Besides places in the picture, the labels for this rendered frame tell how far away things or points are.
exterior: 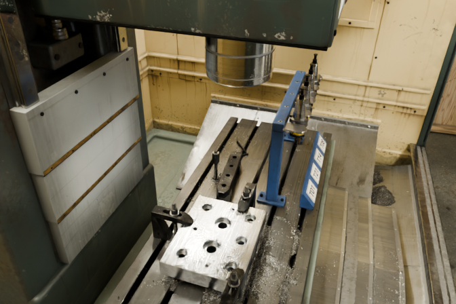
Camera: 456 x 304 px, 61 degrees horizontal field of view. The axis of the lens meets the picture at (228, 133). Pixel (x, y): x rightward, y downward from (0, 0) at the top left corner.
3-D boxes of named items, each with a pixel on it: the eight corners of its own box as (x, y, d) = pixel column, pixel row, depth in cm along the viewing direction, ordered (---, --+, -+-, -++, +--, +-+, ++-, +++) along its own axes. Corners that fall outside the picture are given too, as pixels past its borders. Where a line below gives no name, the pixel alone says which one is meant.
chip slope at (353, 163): (368, 167, 206) (379, 125, 192) (366, 269, 149) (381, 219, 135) (211, 138, 229) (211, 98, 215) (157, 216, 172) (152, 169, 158)
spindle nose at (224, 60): (213, 60, 99) (213, 12, 93) (275, 64, 97) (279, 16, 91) (197, 84, 86) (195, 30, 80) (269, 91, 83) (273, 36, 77)
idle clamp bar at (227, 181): (242, 165, 158) (243, 152, 155) (228, 207, 136) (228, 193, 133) (230, 163, 159) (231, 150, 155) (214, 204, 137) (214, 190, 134)
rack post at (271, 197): (286, 198, 141) (294, 127, 126) (283, 207, 137) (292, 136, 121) (259, 192, 143) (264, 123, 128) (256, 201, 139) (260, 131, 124)
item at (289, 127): (307, 127, 124) (308, 125, 123) (305, 135, 120) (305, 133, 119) (286, 123, 126) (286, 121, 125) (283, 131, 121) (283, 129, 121)
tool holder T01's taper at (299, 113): (292, 112, 128) (294, 94, 125) (305, 114, 128) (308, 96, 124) (292, 119, 125) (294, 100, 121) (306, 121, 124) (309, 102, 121)
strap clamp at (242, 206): (254, 207, 136) (257, 174, 128) (244, 234, 125) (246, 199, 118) (245, 205, 137) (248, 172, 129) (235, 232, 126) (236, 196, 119)
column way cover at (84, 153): (148, 174, 151) (134, 47, 125) (70, 269, 113) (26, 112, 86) (137, 172, 153) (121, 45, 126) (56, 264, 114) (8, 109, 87)
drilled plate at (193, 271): (265, 222, 125) (267, 210, 122) (240, 297, 101) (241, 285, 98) (199, 206, 131) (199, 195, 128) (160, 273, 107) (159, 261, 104)
